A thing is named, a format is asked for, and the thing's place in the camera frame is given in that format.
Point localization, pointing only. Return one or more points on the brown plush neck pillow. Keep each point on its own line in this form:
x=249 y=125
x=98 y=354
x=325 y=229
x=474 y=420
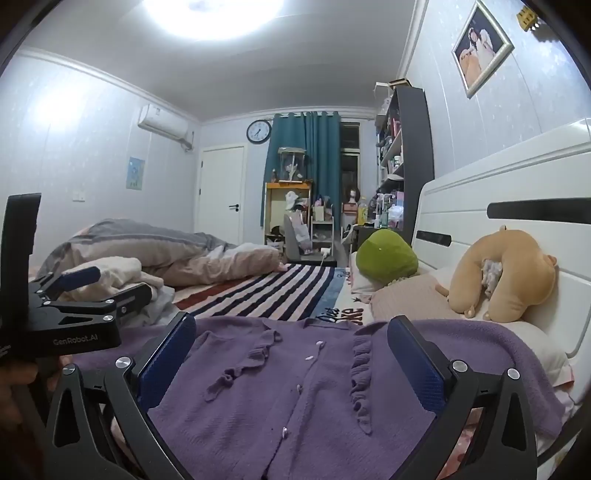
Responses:
x=517 y=277

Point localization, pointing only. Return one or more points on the grey bag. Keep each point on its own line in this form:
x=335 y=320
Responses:
x=295 y=240

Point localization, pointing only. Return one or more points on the round ceiling lamp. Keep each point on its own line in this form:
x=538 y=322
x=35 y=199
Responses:
x=212 y=16

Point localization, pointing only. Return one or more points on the framed wall picture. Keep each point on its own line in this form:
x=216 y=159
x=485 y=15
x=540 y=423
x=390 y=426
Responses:
x=480 y=50

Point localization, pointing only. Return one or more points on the green plush pillow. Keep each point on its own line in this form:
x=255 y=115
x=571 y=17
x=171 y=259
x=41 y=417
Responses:
x=385 y=256

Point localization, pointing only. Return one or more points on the person's left hand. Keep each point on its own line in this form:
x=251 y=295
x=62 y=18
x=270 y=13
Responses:
x=14 y=383

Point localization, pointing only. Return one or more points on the beige folded blanket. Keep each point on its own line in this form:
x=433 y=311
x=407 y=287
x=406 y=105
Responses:
x=138 y=249

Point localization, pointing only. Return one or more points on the yellow framed cabinet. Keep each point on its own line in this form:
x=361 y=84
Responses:
x=272 y=207

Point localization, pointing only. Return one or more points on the dark tall bookshelf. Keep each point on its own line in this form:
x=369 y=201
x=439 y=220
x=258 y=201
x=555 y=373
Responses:
x=415 y=138

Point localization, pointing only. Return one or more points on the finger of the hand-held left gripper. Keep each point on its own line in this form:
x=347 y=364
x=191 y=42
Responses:
x=78 y=277
x=134 y=295

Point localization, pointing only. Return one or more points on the small white shelf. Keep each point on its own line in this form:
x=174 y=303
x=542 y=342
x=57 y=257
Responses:
x=322 y=228

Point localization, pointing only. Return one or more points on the window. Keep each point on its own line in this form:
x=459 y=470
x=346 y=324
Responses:
x=349 y=152

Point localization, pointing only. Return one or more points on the white air conditioner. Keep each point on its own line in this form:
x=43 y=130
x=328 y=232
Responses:
x=161 y=122

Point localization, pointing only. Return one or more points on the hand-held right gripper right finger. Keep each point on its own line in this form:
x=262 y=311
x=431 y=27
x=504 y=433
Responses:
x=415 y=364

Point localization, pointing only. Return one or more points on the dark desk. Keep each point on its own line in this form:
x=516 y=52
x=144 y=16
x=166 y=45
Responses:
x=360 y=230

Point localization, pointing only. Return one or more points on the glass display case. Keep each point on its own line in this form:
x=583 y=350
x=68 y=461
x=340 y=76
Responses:
x=292 y=164

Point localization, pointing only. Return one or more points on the white bed headboard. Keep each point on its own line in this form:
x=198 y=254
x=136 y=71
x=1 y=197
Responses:
x=461 y=207

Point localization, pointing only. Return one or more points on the yellow guitar headstock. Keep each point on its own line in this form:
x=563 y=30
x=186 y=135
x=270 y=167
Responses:
x=526 y=17

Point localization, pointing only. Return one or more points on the small blue wall poster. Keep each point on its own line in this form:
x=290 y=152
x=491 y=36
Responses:
x=135 y=173

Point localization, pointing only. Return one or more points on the round wall clock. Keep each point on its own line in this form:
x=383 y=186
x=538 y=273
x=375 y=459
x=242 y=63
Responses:
x=259 y=131

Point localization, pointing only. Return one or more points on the white door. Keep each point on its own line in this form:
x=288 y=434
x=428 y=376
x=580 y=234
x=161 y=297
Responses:
x=221 y=194

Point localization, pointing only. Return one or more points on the pink navy striped blanket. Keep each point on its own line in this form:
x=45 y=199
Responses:
x=277 y=290

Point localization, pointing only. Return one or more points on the purple knitted cardigan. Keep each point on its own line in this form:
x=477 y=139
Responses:
x=277 y=369

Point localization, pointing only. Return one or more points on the white pillow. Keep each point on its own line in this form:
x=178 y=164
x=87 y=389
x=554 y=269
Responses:
x=540 y=344

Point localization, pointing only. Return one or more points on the mannequin head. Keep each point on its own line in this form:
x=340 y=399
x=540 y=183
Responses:
x=352 y=196

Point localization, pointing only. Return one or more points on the teal curtain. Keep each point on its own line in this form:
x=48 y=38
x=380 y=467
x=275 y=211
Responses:
x=295 y=138

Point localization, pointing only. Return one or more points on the pale crumpled cloth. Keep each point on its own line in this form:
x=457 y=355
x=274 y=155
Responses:
x=120 y=272

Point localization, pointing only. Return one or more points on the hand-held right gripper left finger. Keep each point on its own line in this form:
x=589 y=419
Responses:
x=166 y=360

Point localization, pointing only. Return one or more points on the pale pink pillow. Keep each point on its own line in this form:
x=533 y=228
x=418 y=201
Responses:
x=360 y=282

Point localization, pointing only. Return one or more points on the yellow bottle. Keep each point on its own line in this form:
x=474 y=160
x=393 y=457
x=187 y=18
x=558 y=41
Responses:
x=363 y=212

